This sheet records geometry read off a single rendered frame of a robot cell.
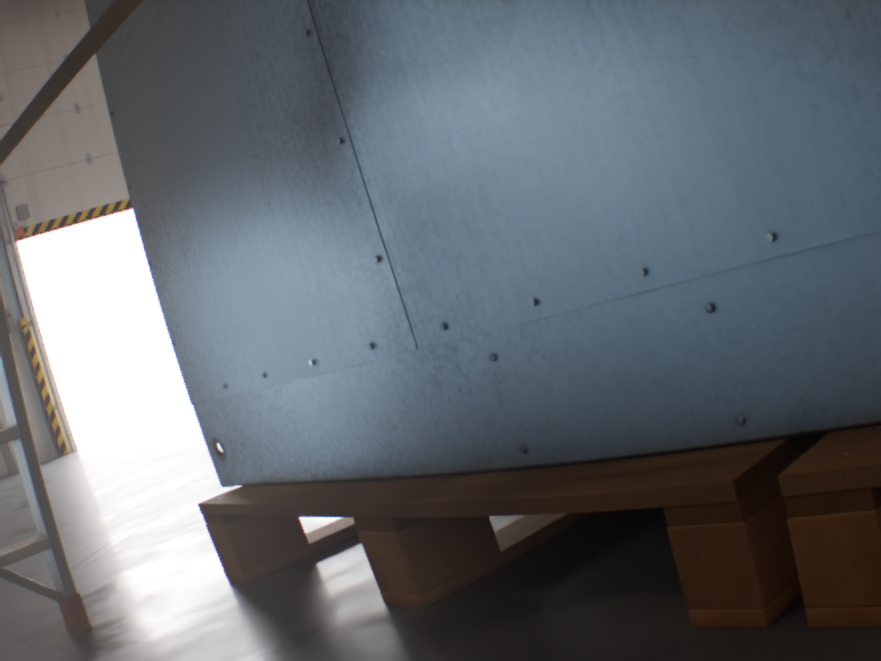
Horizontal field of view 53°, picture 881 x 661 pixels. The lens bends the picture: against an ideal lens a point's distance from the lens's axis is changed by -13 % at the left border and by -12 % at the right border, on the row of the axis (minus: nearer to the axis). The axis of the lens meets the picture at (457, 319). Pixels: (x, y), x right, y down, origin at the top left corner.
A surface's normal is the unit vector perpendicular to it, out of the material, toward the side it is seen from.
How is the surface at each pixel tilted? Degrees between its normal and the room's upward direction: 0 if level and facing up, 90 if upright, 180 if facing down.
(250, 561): 90
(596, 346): 90
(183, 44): 90
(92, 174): 90
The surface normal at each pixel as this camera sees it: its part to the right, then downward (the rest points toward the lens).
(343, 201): -0.73, 0.26
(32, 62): 0.61, -0.17
